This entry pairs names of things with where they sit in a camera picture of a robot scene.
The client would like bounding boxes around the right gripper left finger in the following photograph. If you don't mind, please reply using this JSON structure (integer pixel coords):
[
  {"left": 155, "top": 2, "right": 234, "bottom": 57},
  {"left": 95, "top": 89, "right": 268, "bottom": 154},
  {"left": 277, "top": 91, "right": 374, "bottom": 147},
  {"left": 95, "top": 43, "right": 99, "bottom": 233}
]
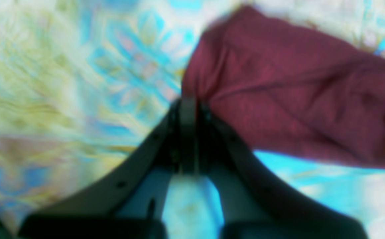
[{"left": 19, "top": 97, "right": 198, "bottom": 239}]

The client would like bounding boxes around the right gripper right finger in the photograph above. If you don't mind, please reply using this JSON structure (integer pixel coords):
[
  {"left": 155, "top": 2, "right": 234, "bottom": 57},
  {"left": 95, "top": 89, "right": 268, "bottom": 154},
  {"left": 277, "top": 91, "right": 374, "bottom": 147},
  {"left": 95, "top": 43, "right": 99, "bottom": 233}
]
[{"left": 199, "top": 104, "right": 368, "bottom": 239}]

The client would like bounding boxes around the maroon t-shirt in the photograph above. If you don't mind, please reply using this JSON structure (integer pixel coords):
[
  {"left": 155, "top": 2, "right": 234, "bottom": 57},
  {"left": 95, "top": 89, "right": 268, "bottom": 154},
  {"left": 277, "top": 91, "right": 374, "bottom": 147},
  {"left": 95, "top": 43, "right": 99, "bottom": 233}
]
[{"left": 182, "top": 6, "right": 385, "bottom": 168}]

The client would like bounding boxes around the patterned tablecloth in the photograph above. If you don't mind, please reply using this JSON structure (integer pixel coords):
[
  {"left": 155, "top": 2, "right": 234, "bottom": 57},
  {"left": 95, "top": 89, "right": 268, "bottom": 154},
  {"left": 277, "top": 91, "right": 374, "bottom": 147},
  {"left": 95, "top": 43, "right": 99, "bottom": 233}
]
[{"left": 0, "top": 0, "right": 385, "bottom": 239}]

